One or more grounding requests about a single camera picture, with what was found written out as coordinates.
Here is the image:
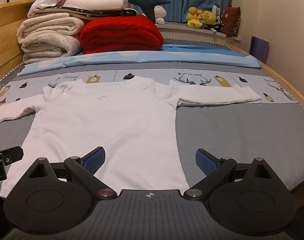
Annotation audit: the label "red folded blanket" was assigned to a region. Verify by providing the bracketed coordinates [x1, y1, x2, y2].
[79, 15, 164, 54]

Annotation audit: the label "wooden bed frame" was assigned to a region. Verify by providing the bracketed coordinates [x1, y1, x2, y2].
[0, 0, 34, 83]

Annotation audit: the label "dark patterned folded cloth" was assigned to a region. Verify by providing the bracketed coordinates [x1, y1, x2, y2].
[33, 6, 138, 21]

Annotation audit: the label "cream folded blanket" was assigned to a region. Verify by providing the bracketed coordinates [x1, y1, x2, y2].
[17, 13, 85, 64]

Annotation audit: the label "purple box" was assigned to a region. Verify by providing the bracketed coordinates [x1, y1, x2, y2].
[249, 36, 269, 63]

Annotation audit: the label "white long-sleeve shirt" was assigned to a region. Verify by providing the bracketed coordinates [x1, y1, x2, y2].
[0, 76, 260, 197]

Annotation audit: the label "light blue folded sheet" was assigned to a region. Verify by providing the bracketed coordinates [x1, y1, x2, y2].
[17, 44, 261, 76]

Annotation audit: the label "white plush toy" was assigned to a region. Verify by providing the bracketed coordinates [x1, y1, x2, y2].
[154, 5, 166, 25]

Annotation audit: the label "yellow plush toys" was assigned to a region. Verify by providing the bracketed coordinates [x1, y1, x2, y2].
[186, 7, 221, 31]

